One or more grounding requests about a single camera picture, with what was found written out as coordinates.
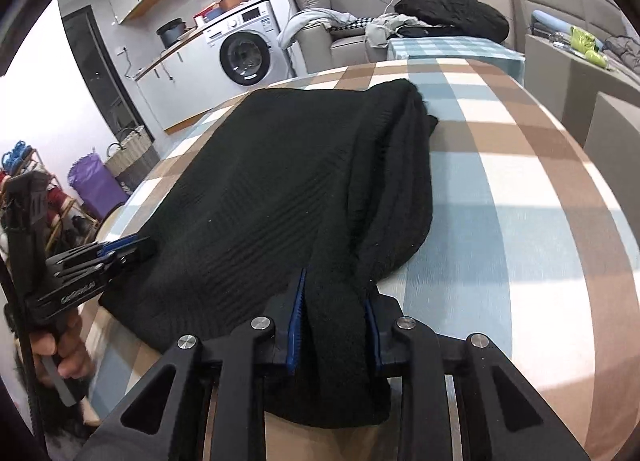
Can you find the blue checked cloth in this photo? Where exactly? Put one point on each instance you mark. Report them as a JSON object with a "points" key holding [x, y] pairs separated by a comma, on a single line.
{"points": [[450, 48]]}

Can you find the pale crumpled garment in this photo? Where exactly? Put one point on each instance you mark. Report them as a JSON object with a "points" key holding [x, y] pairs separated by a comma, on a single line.
{"points": [[380, 31]]}

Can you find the white counter cabinet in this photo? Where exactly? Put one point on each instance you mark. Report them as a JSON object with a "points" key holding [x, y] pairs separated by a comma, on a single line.
{"points": [[170, 96]]}

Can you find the green item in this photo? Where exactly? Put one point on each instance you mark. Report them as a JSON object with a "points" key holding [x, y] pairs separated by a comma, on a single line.
{"points": [[582, 38]]}

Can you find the person's left hand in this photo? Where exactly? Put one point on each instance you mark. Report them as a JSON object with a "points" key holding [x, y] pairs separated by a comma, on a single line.
{"points": [[70, 361]]}

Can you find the shoe rack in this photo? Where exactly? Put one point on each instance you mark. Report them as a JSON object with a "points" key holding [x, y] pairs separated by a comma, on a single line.
{"points": [[62, 203]]}

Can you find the small grey cabinet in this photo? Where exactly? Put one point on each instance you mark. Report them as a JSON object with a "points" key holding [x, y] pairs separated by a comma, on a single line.
{"points": [[550, 76]]}

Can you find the houndstooth pillow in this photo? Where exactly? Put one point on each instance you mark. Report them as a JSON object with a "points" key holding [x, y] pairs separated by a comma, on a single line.
{"points": [[350, 27]]}

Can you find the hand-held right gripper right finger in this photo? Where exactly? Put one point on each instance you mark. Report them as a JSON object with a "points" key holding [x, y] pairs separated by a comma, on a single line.
{"points": [[374, 336]]}

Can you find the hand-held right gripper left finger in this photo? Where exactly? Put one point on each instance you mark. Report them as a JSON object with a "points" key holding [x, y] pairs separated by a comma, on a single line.
{"points": [[296, 326]]}

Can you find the white washing machine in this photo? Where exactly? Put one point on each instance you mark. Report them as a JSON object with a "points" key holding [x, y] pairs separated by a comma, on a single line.
{"points": [[272, 56]]}

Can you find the grey padded garment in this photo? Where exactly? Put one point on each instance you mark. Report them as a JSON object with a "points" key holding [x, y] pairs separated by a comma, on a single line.
{"points": [[622, 48]]}

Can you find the orange pot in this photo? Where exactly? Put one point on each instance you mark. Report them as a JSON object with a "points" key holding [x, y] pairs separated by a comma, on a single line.
{"points": [[234, 1]]}

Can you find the dark door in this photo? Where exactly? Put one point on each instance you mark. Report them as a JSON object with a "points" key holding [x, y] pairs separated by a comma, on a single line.
{"points": [[95, 76]]}

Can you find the purple bag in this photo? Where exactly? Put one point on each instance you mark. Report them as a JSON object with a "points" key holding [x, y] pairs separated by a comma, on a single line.
{"points": [[95, 186]]}

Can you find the checked blanket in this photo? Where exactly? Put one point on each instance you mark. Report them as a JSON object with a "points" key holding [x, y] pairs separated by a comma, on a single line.
{"points": [[500, 191]]}

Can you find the grey sofa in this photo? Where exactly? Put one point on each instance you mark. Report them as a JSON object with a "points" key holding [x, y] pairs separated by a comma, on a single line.
{"points": [[345, 48]]}

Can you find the black cooking pot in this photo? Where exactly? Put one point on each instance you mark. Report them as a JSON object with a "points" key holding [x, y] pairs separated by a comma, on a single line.
{"points": [[170, 33]]}

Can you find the light blue pillow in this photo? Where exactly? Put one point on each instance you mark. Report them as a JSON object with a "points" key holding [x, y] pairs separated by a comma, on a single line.
{"points": [[550, 21]]}

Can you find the woven basket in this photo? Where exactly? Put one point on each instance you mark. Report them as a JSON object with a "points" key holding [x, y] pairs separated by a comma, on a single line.
{"points": [[130, 156]]}

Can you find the black padded jacket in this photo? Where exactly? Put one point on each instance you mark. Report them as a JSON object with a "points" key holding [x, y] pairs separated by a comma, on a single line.
{"points": [[450, 8]]}

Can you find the black knit sweater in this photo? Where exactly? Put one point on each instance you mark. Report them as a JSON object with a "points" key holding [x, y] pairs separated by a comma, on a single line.
{"points": [[280, 191]]}

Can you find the light grey garment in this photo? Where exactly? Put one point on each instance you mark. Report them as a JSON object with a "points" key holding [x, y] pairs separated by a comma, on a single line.
{"points": [[305, 18]]}

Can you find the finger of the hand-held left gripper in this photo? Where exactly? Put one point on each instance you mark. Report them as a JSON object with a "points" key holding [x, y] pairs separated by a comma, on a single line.
{"points": [[132, 257], [122, 244]]}

